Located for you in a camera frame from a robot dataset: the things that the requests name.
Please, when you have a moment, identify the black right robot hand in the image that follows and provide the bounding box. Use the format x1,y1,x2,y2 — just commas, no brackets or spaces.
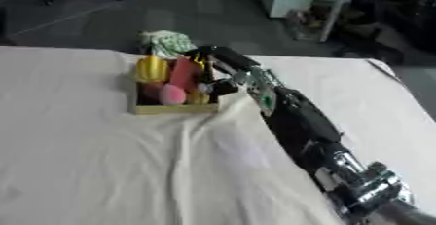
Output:
184,45,265,96

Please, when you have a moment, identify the tan cardboard box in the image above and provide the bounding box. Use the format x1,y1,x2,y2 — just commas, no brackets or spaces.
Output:
130,55,222,116

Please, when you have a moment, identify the red rectangular block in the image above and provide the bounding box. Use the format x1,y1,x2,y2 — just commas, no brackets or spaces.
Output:
168,56,204,93

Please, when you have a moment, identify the small yellow toy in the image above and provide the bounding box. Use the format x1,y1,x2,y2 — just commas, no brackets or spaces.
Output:
185,89,211,105

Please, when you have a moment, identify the green white patterned soft toy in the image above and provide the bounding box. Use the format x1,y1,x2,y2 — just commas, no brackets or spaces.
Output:
136,29,200,60

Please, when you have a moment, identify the pink round toy fruit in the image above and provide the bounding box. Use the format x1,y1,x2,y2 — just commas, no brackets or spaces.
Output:
157,83,190,106

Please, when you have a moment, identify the white metal rack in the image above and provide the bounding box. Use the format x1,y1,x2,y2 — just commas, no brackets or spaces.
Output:
308,0,361,43

